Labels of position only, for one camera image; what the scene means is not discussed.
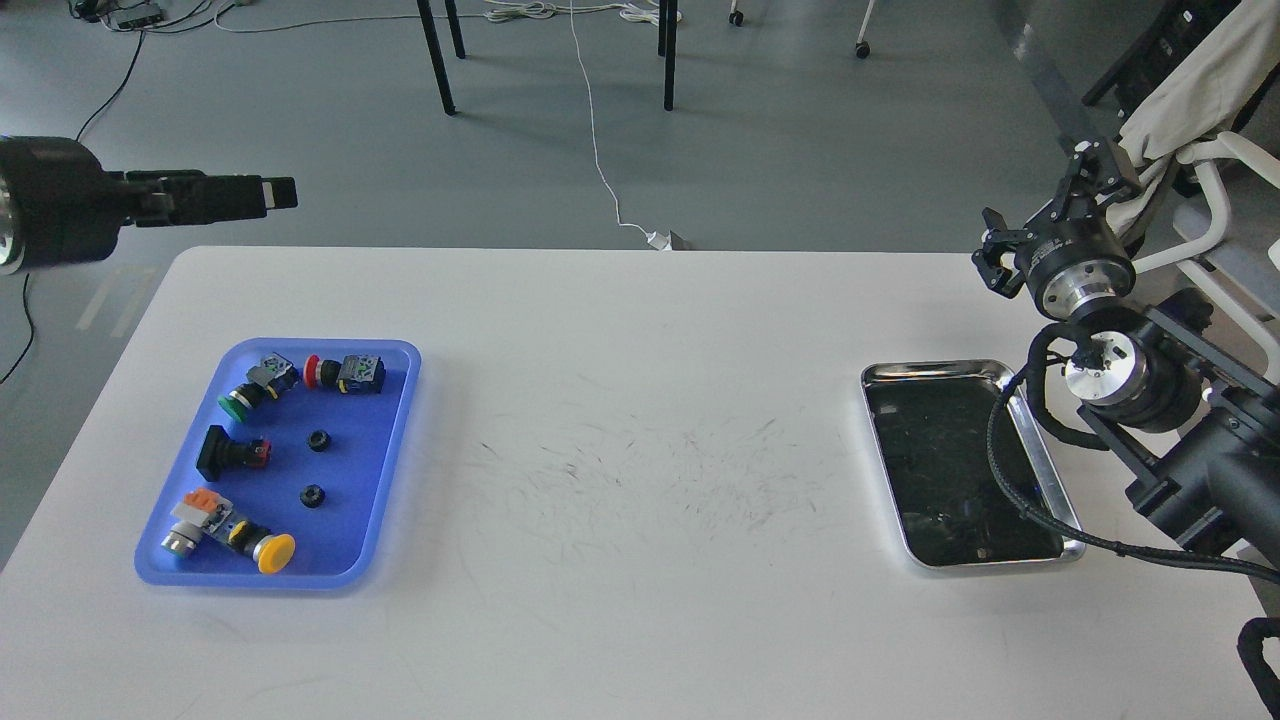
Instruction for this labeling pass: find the blue plastic tray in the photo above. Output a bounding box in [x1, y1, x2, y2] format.
[134, 337, 422, 592]

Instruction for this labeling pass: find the black table leg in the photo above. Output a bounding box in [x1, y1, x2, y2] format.
[415, 0, 467, 117]
[657, 0, 678, 111]

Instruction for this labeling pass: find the green push button switch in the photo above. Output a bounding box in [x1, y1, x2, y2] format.
[218, 352, 300, 423]

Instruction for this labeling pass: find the silver orange push button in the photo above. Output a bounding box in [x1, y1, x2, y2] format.
[161, 488, 234, 559]

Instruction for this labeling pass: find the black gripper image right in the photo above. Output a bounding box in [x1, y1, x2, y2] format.
[973, 141, 1143, 323]

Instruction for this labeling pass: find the white cable on floor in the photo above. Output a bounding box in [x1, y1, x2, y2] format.
[484, 0, 684, 241]

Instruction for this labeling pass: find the red push button switch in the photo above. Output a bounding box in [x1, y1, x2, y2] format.
[301, 354, 387, 395]

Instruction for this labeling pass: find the black table leg left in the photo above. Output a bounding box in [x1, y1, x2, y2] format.
[415, 0, 467, 117]

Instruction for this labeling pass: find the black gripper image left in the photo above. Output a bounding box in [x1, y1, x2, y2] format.
[1, 136, 298, 275]

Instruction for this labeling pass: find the silver metal tray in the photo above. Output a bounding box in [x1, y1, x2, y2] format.
[860, 359, 1085, 574]

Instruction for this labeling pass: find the white power adapter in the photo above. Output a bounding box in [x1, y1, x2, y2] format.
[646, 231, 692, 252]

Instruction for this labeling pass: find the black cable on floor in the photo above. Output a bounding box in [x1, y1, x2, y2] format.
[0, 0, 236, 386]

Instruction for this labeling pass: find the black table leg right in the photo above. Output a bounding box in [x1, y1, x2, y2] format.
[657, 0, 678, 111]

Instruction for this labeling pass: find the black square push button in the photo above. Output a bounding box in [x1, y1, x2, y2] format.
[195, 425, 273, 482]

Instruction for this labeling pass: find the yellow push button switch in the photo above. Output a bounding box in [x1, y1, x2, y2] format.
[206, 515, 297, 575]

